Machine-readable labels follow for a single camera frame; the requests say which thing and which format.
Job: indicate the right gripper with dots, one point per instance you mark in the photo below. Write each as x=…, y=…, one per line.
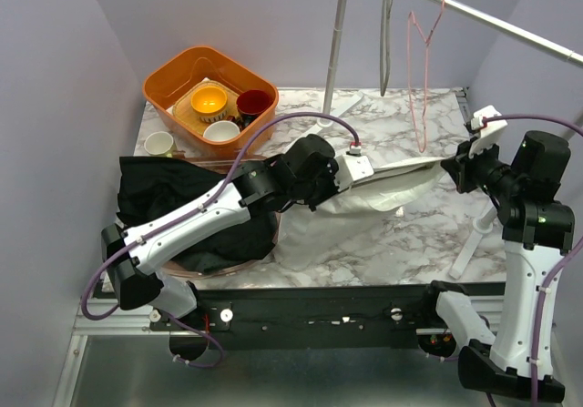
x=463, y=169

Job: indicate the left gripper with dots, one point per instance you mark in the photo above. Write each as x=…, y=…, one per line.
x=329, y=172

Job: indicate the white skirt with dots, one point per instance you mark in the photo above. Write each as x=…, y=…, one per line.
x=305, y=236

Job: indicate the grey hanger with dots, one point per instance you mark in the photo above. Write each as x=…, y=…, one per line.
x=385, y=46
x=416, y=170

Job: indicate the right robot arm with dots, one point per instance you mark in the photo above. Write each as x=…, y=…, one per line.
x=515, y=360

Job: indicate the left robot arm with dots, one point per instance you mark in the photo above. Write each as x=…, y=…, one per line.
x=134, y=257

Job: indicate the clear pink plastic basket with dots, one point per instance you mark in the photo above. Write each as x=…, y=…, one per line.
x=228, y=270

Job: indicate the dark red cup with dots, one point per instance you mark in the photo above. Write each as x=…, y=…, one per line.
x=252, y=104

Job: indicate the white bowl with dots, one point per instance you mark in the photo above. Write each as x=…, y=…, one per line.
x=221, y=131

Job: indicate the orange plastic bin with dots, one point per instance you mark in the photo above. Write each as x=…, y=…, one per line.
x=169, y=83

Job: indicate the yellow bowl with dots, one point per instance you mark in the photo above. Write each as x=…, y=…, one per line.
x=209, y=103

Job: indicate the woven bamboo mat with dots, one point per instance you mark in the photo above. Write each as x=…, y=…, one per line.
x=184, y=113

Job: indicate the white mug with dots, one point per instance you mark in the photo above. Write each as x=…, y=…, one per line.
x=160, y=144

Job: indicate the black garment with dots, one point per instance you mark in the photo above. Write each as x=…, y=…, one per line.
x=152, y=187

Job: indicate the black mounting bar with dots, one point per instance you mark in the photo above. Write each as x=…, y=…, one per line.
x=393, y=316

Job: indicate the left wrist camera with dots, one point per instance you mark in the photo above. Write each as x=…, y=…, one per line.
x=352, y=169

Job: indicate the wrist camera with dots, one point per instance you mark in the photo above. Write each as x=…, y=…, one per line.
x=483, y=132
x=352, y=169

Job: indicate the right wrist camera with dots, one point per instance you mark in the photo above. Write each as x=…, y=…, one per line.
x=483, y=132

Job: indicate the pink wire hanger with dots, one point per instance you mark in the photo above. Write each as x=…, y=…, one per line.
x=420, y=129

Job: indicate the silver clothes rack rail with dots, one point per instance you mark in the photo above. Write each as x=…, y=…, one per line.
x=521, y=35

